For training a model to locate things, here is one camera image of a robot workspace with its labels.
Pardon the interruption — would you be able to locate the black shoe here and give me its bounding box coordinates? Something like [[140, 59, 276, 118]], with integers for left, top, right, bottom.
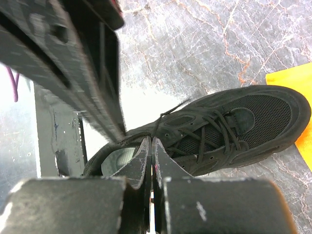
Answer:
[[83, 85, 312, 176]]

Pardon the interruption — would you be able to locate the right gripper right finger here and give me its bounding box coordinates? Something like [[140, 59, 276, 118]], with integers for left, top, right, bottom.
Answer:
[[152, 138, 297, 234]]

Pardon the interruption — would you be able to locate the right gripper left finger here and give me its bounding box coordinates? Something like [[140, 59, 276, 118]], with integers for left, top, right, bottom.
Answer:
[[0, 137, 152, 234]]

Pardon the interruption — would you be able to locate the orange Mickey Mouse pillow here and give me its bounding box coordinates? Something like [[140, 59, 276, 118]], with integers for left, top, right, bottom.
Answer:
[[265, 62, 312, 165]]

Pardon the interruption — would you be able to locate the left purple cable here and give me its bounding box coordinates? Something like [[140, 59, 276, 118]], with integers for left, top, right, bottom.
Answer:
[[6, 67, 20, 102]]

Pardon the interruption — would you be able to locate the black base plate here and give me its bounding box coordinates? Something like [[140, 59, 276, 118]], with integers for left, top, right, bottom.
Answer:
[[34, 84, 87, 177]]

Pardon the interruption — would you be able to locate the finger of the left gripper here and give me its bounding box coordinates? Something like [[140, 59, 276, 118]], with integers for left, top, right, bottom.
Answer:
[[63, 0, 125, 132], [0, 0, 125, 142]]

